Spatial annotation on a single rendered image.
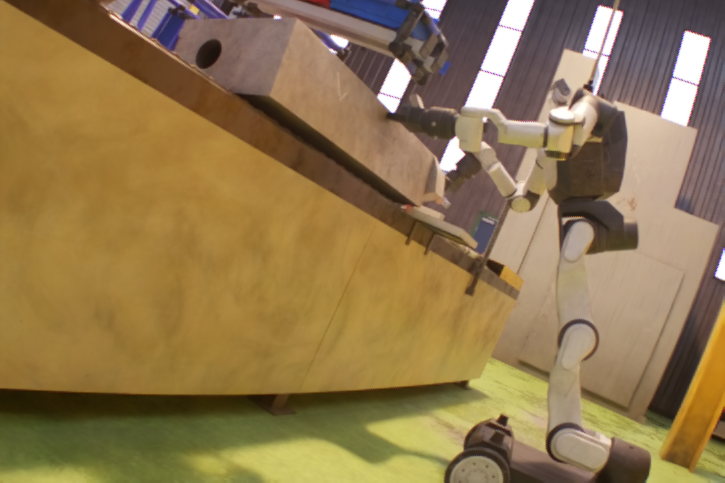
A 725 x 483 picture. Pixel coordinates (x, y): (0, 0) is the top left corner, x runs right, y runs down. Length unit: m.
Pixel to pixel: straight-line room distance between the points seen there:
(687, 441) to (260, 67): 4.61
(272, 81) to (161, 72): 0.32
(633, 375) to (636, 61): 6.97
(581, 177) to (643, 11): 11.14
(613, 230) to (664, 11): 11.20
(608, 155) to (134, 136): 1.53
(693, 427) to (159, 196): 4.70
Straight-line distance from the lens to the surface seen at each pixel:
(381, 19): 1.73
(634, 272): 7.54
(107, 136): 1.05
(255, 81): 1.35
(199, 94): 1.17
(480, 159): 2.36
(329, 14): 1.82
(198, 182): 1.23
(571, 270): 2.00
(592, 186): 2.05
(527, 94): 12.30
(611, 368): 7.47
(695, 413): 5.25
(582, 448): 2.03
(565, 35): 12.82
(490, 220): 11.52
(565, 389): 2.03
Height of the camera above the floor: 0.60
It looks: 3 degrees up
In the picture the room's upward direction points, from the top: 25 degrees clockwise
